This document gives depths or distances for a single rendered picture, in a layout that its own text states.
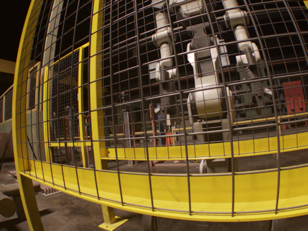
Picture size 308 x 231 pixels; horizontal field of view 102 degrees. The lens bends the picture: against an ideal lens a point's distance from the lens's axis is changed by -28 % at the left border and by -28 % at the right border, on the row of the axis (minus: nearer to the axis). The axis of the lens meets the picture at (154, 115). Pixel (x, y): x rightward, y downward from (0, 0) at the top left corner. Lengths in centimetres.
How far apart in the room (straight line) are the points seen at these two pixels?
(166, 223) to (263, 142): 50
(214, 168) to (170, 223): 32
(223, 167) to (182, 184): 59
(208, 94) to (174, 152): 28
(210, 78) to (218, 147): 30
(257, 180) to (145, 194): 18
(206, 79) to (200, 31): 31
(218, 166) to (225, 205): 59
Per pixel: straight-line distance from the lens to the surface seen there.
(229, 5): 107
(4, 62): 1449
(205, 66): 86
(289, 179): 26
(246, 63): 85
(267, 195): 26
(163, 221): 77
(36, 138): 324
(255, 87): 79
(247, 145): 66
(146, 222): 78
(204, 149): 68
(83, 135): 233
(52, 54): 389
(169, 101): 84
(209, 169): 85
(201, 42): 93
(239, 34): 96
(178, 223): 74
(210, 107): 72
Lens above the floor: 51
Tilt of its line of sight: 5 degrees up
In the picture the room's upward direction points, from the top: 5 degrees counter-clockwise
